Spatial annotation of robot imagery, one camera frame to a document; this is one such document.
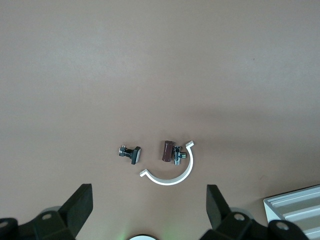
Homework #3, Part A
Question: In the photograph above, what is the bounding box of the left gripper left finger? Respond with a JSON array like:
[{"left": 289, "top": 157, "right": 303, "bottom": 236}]
[{"left": 33, "top": 183, "right": 94, "bottom": 240}]

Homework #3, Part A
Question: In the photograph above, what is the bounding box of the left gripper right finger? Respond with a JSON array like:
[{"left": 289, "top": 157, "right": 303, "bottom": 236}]
[{"left": 201, "top": 184, "right": 255, "bottom": 240}]

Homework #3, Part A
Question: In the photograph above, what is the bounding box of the white drawer cabinet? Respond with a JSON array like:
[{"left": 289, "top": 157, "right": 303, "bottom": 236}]
[{"left": 263, "top": 184, "right": 320, "bottom": 240}]

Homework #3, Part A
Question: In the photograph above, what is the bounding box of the white half-ring clamp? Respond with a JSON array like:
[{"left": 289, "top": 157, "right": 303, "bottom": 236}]
[{"left": 138, "top": 140, "right": 195, "bottom": 186}]

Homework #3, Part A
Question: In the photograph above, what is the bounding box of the brown-handled chrome valve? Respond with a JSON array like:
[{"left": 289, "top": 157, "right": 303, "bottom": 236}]
[{"left": 159, "top": 139, "right": 188, "bottom": 167}]

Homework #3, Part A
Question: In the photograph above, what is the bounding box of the black square push switch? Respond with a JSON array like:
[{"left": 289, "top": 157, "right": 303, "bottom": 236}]
[{"left": 117, "top": 144, "right": 143, "bottom": 166}]

